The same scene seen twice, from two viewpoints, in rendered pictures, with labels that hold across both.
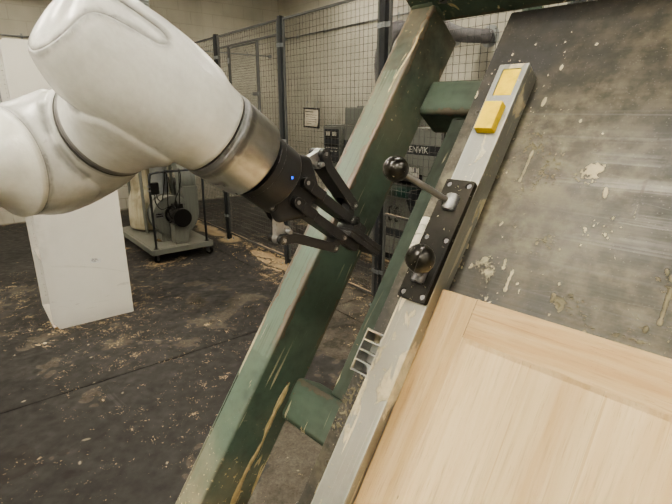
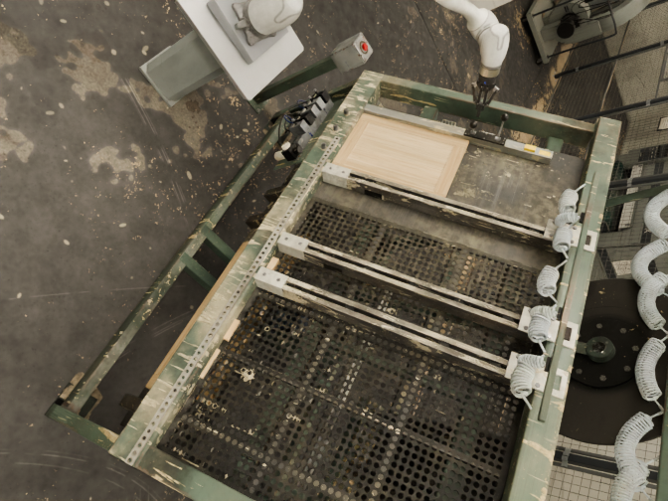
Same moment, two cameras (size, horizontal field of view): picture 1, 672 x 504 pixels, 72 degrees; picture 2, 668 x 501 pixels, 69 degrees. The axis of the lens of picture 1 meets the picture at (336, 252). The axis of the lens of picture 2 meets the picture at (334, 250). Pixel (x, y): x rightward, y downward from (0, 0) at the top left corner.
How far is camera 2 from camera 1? 1.92 m
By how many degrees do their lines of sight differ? 28
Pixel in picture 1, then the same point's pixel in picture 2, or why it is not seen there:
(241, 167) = (482, 70)
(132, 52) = (493, 45)
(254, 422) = (422, 95)
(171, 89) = (489, 53)
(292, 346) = (448, 103)
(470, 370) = (445, 147)
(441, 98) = (553, 142)
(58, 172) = (475, 31)
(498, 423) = (432, 152)
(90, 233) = not seen: outside the picture
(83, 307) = not seen: outside the picture
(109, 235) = not seen: outside the picture
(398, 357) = (447, 129)
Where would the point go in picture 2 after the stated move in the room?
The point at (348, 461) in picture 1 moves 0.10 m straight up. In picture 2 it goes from (417, 120) to (434, 115)
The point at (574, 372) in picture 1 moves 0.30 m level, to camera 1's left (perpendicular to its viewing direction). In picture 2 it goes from (446, 165) to (440, 101)
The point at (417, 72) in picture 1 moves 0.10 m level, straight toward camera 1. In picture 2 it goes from (563, 130) to (555, 125)
